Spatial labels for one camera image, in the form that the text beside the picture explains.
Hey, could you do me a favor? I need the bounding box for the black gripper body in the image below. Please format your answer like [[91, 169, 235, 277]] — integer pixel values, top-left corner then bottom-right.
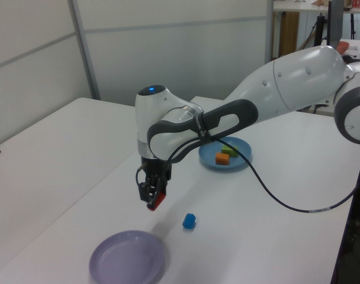
[[140, 156, 173, 183]]

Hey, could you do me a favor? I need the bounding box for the red cylinder block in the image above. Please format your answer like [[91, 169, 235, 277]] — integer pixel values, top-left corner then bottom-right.
[[147, 191, 166, 212]]

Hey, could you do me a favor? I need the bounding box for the blue hexagonal block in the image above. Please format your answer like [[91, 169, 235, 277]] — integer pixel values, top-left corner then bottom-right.
[[182, 212, 198, 230]]

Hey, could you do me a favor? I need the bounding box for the orange rectangular block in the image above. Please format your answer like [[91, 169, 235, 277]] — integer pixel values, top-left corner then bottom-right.
[[215, 152, 230, 166]]

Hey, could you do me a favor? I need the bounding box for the green rectangular block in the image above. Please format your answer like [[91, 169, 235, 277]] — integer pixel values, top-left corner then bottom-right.
[[221, 144, 239, 158]]

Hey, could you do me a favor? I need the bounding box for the purple plate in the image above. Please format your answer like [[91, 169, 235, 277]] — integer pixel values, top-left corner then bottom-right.
[[88, 230, 165, 284]]

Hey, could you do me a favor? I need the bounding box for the blue plate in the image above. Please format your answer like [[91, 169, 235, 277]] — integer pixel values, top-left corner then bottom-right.
[[198, 136, 253, 173]]

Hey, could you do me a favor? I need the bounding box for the brown wooden cabinet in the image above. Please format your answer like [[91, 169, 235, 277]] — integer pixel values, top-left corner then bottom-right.
[[279, 11, 300, 57]]

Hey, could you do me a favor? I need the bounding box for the white background desk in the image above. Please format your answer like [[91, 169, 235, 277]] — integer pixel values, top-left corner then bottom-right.
[[273, 0, 360, 14]]

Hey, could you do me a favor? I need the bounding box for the dark monitor on stand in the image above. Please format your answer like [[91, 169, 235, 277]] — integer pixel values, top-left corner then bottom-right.
[[315, 0, 344, 48]]

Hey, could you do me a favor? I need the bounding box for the black cable strap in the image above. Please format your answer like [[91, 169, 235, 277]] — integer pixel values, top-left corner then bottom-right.
[[193, 114, 215, 143]]

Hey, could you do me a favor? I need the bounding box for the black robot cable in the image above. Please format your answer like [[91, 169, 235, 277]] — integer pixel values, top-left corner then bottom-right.
[[134, 134, 360, 214]]

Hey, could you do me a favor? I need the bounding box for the grey metal partition post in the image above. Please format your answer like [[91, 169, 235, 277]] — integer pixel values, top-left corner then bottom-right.
[[264, 0, 275, 64]]

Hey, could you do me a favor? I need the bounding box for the black table side frame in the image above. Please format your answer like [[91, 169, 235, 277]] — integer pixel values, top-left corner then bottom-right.
[[330, 144, 360, 284]]

